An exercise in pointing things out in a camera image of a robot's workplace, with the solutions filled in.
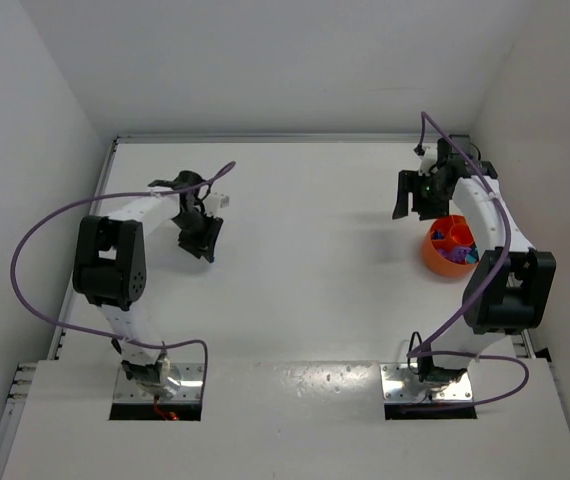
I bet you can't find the purple round lego piece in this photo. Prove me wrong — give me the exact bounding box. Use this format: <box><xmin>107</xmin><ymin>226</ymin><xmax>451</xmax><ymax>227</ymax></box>
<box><xmin>440</xmin><ymin>246</ymin><xmax>471</xmax><ymax>265</ymax></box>

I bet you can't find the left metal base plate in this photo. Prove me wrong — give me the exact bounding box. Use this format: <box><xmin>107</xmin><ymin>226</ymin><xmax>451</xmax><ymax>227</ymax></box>
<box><xmin>112</xmin><ymin>363</ymin><xmax>204</xmax><ymax>405</ymax></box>

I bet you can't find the metal base plate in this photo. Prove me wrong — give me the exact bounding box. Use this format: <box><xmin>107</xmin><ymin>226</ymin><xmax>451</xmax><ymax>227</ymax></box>
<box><xmin>112</xmin><ymin>363</ymin><xmax>204</xmax><ymax>405</ymax></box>
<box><xmin>380</xmin><ymin>362</ymin><xmax>474</xmax><ymax>405</ymax></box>

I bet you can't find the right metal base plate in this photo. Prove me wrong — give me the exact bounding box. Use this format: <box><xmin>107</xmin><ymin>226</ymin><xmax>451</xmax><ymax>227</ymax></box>
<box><xmin>380</xmin><ymin>362</ymin><xmax>474</xmax><ymax>405</ymax></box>

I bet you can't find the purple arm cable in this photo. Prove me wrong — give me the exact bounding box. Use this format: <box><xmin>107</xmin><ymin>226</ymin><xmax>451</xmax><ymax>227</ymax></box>
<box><xmin>10</xmin><ymin>160</ymin><xmax>237</xmax><ymax>396</ymax></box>
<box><xmin>406</xmin><ymin>110</ymin><xmax>531</xmax><ymax>412</ymax></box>

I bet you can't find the blue arch lego piece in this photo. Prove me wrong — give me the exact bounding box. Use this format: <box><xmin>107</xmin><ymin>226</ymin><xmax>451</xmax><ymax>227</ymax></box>
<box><xmin>431</xmin><ymin>230</ymin><xmax>446</xmax><ymax>241</ymax></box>

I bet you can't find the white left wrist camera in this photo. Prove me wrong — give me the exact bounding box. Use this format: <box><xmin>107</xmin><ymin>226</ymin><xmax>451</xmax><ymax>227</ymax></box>
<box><xmin>204</xmin><ymin>193</ymin><xmax>230</xmax><ymax>212</ymax></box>

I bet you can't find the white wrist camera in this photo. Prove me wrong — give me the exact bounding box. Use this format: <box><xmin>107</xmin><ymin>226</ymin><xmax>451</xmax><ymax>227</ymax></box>
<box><xmin>414</xmin><ymin>145</ymin><xmax>438</xmax><ymax>176</ymax></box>
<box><xmin>204</xmin><ymin>193</ymin><xmax>230</xmax><ymax>212</ymax></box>

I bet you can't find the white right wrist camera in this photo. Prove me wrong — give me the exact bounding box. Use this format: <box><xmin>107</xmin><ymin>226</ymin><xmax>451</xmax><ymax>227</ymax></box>
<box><xmin>414</xmin><ymin>145</ymin><xmax>438</xmax><ymax>176</ymax></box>

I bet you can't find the teal lego brick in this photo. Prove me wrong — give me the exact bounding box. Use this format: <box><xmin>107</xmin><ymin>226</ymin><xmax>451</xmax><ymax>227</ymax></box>
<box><xmin>465</xmin><ymin>249</ymin><xmax>479</xmax><ymax>264</ymax></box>

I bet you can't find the orange divided round container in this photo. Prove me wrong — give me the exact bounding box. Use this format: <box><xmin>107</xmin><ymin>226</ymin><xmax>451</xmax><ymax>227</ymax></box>
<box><xmin>421</xmin><ymin>215</ymin><xmax>479</xmax><ymax>278</ymax></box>

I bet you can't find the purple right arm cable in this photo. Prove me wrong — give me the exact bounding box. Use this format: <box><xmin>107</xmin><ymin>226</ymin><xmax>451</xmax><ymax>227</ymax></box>
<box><xmin>406</xmin><ymin>110</ymin><xmax>531</xmax><ymax>412</ymax></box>

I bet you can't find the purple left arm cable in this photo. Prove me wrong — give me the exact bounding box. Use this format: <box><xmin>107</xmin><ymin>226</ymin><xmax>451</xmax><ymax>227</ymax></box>
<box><xmin>10</xmin><ymin>160</ymin><xmax>237</xmax><ymax>396</ymax></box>

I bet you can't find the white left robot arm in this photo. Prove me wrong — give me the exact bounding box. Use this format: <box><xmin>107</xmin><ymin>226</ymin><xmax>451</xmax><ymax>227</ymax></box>
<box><xmin>72</xmin><ymin>170</ymin><xmax>229</xmax><ymax>396</ymax></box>

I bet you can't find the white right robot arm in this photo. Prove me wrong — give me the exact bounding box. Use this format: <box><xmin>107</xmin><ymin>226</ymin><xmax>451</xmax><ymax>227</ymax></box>
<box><xmin>392</xmin><ymin>136</ymin><xmax>556</xmax><ymax>384</ymax></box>

